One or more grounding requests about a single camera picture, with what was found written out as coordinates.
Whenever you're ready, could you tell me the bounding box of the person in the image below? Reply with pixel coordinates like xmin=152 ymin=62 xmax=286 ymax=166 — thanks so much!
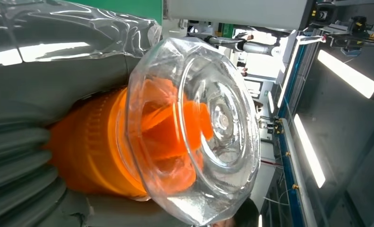
xmin=210 ymin=197 xmax=260 ymax=227

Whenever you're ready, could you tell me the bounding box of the orange bottle with clear cap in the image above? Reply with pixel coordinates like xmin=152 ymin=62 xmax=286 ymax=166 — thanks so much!
xmin=44 ymin=37 xmax=262 ymax=227

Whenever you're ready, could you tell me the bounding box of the blue metal frame beam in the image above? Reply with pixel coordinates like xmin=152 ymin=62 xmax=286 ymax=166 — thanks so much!
xmin=277 ymin=42 xmax=307 ymax=227

